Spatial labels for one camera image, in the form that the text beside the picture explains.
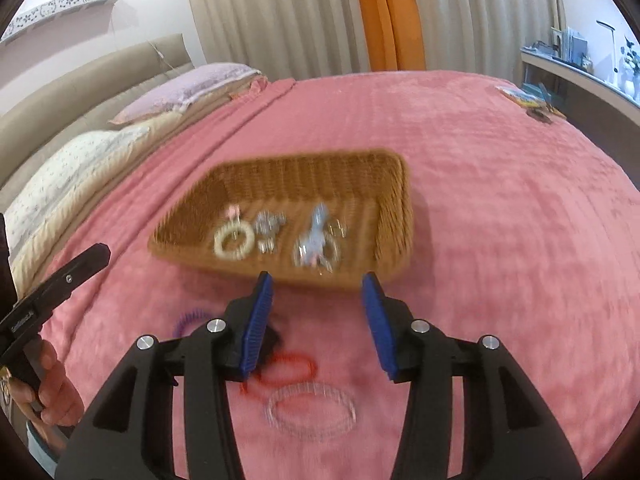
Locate orange curtain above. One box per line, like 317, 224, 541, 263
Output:
349, 0, 429, 72

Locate purple coil hair tie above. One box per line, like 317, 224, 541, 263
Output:
172, 309, 214, 339

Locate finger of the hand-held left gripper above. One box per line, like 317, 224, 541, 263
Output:
15, 243, 111, 311

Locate white floral pillow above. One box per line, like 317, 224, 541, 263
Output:
2, 124, 151, 257

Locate brown wicker basket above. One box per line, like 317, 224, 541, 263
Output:
148, 147, 415, 291

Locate pink blanket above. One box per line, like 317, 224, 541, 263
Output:
10, 69, 640, 480

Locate lilac pillow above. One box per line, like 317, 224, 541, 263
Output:
108, 62, 261, 126

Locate clear bead bracelet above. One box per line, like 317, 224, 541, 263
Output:
267, 382, 357, 439

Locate black scrunchie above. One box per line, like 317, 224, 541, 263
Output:
262, 327, 284, 361

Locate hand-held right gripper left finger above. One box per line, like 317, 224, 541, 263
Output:
55, 271, 275, 480

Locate white desk lamp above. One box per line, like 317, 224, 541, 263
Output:
597, 20, 621, 86

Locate light blue hair clip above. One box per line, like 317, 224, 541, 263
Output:
304, 203, 331, 266

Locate grey desk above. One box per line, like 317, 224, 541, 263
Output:
519, 45, 640, 126

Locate beige pillow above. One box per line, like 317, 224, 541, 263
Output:
10, 77, 263, 292

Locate beige padded headboard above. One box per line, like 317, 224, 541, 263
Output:
0, 33, 196, 187

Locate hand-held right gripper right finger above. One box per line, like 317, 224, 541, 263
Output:
360, 272, 584, 480

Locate beige curtain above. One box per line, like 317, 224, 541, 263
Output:
182, 0, 374, 81
404, 0, 566, 81

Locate colourful packet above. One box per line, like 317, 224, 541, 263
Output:
494, 84, 566, 121

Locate silver chain jewelry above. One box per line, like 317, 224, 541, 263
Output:
252, 209, 289, 254

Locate person's left hand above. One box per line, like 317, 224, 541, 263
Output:
10, 341, 84, 427

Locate books on desk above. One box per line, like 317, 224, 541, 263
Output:
549, 25, 594, 72

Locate cream bead bracelet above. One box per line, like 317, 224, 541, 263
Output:
213, 223, 256, 260

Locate red string bracelet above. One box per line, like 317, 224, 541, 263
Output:
239, 352, 319, 396

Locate person's left forearm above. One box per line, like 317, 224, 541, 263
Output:
24, 419, 72, 467

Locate silver metal clip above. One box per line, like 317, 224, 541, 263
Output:
293, 237, 344, 274

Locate white vase with flowers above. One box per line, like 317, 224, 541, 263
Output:
617, 37, 640, 97

